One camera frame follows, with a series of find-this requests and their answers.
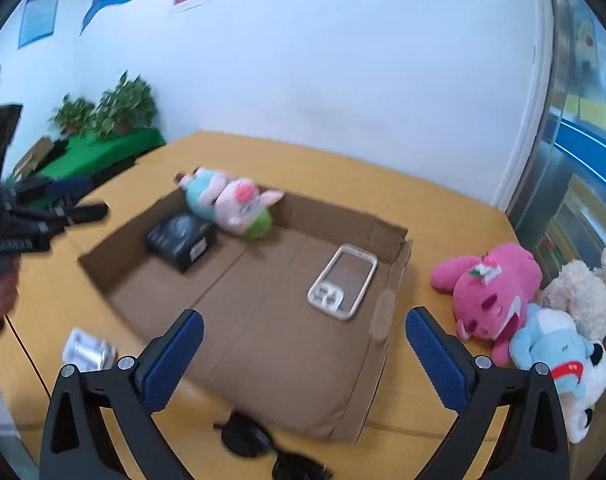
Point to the person's left hand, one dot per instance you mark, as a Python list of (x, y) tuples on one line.
[(5, 290)]

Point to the clear plastic packaging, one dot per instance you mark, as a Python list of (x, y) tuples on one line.
[(85, 350)]

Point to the black sunglasses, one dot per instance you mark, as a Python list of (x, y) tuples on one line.
[(243, 437)]

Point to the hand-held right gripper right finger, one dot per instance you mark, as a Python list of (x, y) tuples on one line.
[(438, 360)]

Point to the blue wall poster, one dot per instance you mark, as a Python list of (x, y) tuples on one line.
[(39, 17)]

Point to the wooden desktop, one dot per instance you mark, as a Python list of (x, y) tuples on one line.
[(333, 180)]

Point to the metal framed glass door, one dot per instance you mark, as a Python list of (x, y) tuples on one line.
[(583, 135)]

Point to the pink bear plush toy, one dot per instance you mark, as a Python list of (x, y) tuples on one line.
[(488, 295)]

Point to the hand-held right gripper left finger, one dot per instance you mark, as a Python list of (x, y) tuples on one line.
[(170, 360)]

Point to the small brown cardboard box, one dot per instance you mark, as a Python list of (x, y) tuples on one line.
[(33, 157)]

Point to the pink pig plush toy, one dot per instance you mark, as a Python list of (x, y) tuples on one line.
[(233, 200)]

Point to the clear white phone case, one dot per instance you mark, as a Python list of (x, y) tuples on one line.
[(343, 280)]

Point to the small black box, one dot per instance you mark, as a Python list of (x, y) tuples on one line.
[(178, 240)]

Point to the small potted green plant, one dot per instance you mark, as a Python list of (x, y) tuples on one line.
[(73, 112)]

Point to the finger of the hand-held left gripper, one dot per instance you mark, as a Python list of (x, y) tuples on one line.
[(85, 214), (70, 185)]

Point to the cream plush toy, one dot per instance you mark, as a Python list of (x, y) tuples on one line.
[(583, 290)]

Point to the blue white dog plush toy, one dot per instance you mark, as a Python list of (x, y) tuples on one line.
[(548, 350)]

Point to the large potted green plant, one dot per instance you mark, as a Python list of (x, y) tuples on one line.
[(125, 105)]

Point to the green table cloth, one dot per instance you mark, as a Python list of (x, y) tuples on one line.
[(103, 152)]

